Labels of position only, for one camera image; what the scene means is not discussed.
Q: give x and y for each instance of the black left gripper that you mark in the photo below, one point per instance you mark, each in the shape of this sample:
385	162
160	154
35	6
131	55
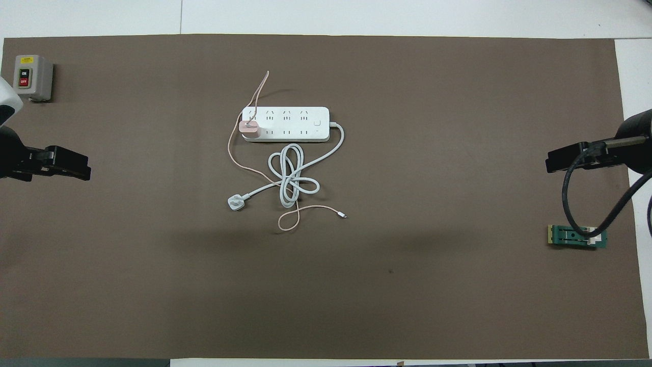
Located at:
10	153

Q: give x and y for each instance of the white power strip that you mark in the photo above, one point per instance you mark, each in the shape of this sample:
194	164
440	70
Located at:
290	125

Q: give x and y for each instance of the grey on off switch box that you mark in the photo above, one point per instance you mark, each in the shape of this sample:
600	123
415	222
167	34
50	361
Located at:
35	76

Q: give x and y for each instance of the pink charger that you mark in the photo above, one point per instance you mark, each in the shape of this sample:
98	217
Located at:
249	130

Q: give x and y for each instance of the green knife switch yellow base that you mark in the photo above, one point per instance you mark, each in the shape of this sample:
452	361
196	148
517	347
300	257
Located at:
565	237

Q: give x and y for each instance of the brown table mat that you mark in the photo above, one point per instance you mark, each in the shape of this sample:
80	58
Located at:
407	204

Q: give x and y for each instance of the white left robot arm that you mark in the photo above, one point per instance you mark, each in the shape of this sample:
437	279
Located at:
7	99

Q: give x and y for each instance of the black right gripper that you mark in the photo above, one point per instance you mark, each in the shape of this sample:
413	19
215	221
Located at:
636	142

